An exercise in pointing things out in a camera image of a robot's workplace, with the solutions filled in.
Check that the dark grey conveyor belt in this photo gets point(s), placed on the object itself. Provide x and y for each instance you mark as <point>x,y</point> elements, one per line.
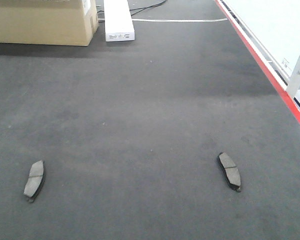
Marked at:
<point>130,133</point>

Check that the brown cardboard box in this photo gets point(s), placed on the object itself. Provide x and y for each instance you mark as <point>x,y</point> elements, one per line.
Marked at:
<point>48,22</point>

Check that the grey brake pad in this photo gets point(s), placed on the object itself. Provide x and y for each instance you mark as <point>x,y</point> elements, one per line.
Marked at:
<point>35,181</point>
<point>231,171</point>

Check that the red conveyor side rail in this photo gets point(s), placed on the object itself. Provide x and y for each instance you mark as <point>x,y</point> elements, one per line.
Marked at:
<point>265,66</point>

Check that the white machine panel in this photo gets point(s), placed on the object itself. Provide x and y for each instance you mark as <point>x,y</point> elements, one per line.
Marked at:
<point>275,24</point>

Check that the long white carton box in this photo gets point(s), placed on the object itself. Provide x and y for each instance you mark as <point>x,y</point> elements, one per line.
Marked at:
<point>118,21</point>

